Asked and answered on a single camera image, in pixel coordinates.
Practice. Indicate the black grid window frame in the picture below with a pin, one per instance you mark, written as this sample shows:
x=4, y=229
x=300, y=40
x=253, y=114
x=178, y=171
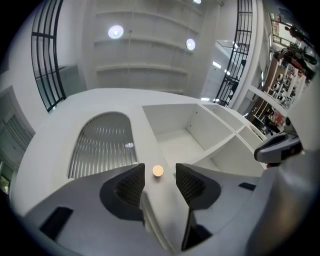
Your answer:
x=47, y=62
x=236, y=57

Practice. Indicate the white shelf cabinet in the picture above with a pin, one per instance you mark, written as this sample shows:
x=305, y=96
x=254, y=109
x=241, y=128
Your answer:
x=220, y=155

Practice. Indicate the round beige wooden disc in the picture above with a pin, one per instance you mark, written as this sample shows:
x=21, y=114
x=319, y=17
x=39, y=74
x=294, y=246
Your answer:
x=158, y=170

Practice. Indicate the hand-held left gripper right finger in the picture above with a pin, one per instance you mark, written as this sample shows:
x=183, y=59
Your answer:
x=200, y=192

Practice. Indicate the white cabinet door ribbed glass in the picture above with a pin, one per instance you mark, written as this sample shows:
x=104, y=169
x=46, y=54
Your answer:
x=141, y=140

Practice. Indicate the round ceiling lamp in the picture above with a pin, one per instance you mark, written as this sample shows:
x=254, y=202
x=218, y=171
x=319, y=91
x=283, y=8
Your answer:
x=190, y=44
x=115, y=32

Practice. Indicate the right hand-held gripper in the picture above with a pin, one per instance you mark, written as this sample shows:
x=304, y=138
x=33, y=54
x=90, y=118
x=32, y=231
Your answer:
x=272, y=150

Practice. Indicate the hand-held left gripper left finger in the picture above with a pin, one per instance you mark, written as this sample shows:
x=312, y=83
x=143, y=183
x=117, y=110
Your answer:
x=125, y=197

